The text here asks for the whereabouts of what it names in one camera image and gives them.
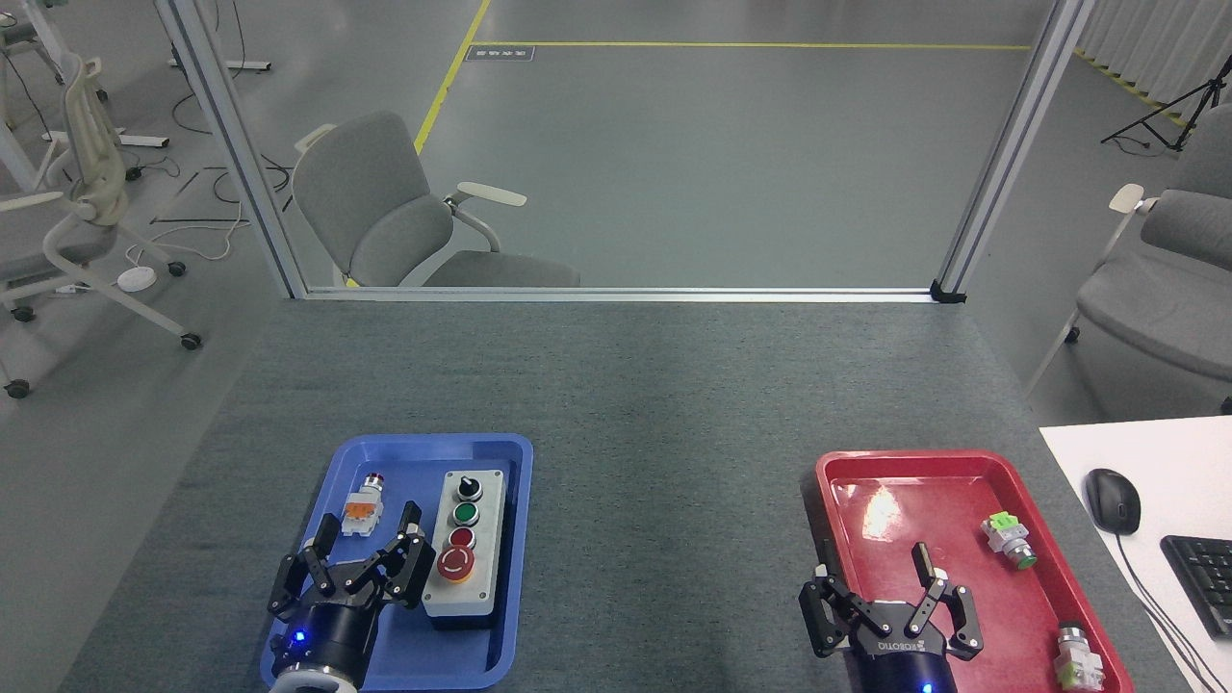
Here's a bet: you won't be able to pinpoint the red plastic tray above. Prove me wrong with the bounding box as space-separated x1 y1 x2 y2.
813 449 1138 693

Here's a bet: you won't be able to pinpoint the red push button orange block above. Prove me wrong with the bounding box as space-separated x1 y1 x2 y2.
343 472 387 539

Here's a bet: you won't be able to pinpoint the silver aluminium post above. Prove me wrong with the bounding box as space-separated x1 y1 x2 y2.
935 0 1097 295
154 0 310 300

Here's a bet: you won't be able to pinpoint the grey upholstered armchair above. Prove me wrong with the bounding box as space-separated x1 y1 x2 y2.
1022 101 1232 421

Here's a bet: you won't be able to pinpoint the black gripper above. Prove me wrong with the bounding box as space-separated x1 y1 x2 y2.
798 539 986 693
267 500 438 688

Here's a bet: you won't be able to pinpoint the white side desk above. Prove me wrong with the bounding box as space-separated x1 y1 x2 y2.
1038 414 1232 693

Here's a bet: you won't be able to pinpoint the grey control box with buttons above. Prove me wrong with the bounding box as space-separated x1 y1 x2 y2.
421 468 508 620

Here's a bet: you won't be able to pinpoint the black floor cable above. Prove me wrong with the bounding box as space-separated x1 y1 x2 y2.
171 91 295 215

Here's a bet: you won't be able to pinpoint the black tripod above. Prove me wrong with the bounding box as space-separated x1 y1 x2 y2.
1100 53 1232 154

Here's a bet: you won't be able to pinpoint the green push button green block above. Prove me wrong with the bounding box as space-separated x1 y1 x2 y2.
980 510 1040 572

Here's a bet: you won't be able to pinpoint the black keyboard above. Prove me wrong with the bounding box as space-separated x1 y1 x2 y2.
1159 534 1232 641

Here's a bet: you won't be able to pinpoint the silver aluminium rail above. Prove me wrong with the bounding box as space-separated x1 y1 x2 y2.
294 285 940 305

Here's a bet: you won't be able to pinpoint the black mouse cable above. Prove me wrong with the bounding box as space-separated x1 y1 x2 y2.
1115 533 1209 693

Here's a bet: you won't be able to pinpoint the black computer mouse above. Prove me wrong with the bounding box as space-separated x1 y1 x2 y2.
1084 467 1143 537

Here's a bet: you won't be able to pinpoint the white curtain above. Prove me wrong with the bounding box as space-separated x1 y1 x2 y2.
1072 0 1232 124

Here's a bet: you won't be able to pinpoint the silver push button pale block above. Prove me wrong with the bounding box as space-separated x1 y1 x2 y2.
1052 622 1106 693

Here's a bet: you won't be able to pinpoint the white mesh office chair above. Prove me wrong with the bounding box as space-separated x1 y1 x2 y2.
0 53 204 401

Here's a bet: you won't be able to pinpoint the grey office chair white armrests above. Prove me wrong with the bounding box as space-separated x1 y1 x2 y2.
291 108 582 290

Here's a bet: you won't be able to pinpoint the white floor cable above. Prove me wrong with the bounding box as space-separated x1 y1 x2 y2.
123 188 253 269

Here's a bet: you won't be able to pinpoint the blue plastic tray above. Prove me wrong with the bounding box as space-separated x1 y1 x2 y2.
259 432 535 693

